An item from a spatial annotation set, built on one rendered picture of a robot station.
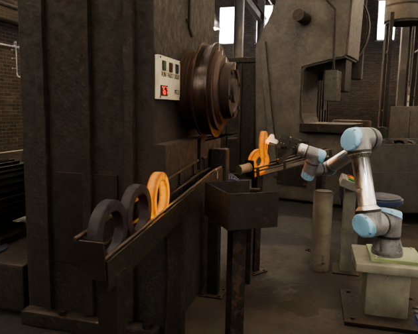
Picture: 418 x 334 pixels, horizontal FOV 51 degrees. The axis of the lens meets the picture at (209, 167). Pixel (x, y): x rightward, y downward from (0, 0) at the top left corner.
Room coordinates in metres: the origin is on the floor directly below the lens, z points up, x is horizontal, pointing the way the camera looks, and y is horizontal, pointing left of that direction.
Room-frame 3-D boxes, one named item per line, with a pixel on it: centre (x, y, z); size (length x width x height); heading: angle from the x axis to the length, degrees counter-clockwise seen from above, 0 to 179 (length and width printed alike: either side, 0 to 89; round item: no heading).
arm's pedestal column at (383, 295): (2.12, -0.91, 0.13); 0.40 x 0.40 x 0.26; 76
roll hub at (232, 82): (2.21, -0.10, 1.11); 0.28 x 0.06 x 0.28; 165
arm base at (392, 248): (2.12, -0.91, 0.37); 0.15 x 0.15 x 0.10
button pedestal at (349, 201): (2.70, -0.90, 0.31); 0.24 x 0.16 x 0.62; 165
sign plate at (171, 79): (1.94, 0.19, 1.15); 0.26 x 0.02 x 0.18; 165
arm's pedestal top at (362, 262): (2.12, -0.91, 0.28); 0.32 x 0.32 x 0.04; 76
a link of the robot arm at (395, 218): (2.11, -0.90, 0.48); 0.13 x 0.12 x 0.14; 119
